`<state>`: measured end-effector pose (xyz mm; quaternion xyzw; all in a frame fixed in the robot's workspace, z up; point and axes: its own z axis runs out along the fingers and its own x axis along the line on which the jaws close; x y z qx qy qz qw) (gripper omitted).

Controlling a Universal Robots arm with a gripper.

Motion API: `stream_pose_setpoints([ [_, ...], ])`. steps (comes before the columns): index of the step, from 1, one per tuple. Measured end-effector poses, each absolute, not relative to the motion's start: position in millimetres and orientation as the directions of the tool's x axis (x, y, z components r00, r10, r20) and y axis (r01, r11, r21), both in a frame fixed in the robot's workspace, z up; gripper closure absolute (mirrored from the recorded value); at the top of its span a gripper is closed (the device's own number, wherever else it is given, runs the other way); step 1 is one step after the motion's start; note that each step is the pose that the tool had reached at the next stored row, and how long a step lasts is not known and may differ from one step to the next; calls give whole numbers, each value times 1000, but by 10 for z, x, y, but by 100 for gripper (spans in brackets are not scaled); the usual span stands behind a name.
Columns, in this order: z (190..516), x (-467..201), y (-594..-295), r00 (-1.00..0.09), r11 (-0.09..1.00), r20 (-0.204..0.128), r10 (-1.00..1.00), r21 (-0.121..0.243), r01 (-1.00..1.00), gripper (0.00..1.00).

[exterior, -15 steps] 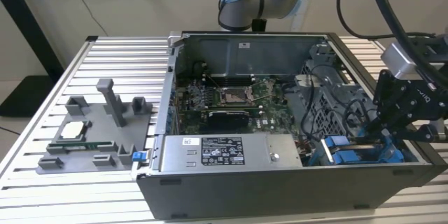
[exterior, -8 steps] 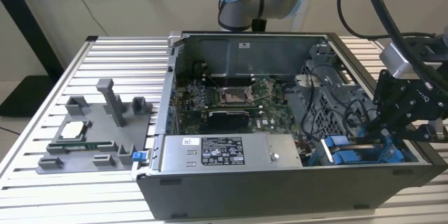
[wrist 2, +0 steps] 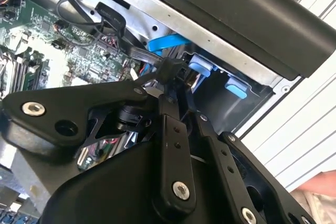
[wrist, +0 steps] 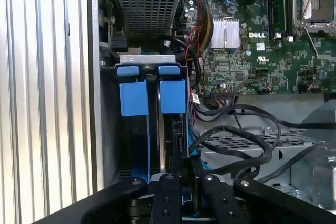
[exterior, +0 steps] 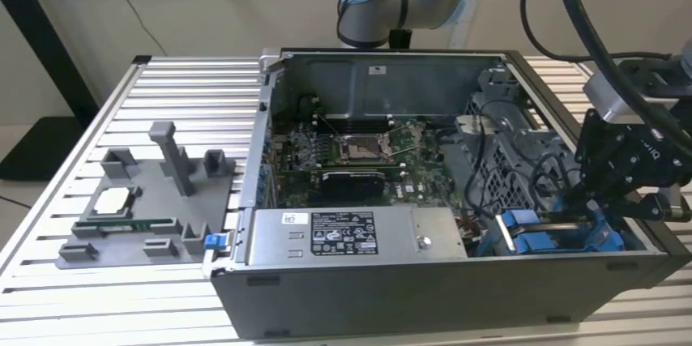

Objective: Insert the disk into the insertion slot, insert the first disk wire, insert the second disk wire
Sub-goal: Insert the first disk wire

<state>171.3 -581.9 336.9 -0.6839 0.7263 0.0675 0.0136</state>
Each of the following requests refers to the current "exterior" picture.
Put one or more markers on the green RAM stick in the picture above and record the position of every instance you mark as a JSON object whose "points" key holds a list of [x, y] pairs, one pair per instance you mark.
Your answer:
{"points": [[135, 224]]}

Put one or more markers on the grey parts rack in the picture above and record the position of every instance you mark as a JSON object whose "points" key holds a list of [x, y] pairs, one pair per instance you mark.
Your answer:
{"points": [[157, 196]]}

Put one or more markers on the silver CPU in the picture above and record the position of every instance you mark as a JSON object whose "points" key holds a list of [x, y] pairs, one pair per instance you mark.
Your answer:
{"points": [[114, 201]]}

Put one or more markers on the green motherboard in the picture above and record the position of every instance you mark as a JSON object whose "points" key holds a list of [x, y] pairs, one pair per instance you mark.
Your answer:
{"points": [[427, 184]]}

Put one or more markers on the CPU socket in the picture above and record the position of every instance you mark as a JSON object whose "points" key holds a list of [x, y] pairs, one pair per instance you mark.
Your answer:
{"points": [[362, 147]]}

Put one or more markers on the black RAM slots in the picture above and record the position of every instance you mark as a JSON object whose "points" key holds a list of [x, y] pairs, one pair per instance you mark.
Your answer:
{"points": [[351, 123]]}

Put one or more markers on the silver power supply unit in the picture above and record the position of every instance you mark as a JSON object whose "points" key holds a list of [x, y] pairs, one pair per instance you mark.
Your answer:
{"points": [[390, 232]]}

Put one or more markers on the thin metal locking lever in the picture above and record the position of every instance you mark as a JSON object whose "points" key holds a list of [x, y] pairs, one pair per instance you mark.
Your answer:
{"points": [[330, 125]]}

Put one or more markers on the black open PC case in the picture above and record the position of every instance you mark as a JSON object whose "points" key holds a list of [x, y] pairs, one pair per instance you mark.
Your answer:
{"points": [[406, 297]]}

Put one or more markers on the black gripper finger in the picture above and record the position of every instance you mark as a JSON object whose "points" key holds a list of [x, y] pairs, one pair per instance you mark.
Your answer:
{"points": [[657, 206], [601, 151]]}

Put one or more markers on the hard disk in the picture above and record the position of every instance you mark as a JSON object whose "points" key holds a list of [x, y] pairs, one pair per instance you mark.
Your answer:
{"points": [[533, 238]]}

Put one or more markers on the grey metal disk bay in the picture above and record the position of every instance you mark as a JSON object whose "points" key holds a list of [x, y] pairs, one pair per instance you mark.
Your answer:
{"points": [[503, 147]]}

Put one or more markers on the black graphics card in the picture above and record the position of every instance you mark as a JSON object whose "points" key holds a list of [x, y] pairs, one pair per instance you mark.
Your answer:
{"points": [[351, 186]]}

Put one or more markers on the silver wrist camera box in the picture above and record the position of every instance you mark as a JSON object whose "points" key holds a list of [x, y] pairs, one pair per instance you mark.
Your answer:
{"points": [[609, 95]]}

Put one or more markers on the blue case latch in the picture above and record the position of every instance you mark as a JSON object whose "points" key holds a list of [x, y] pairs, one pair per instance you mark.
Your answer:
{"points": [[215, 241]]}

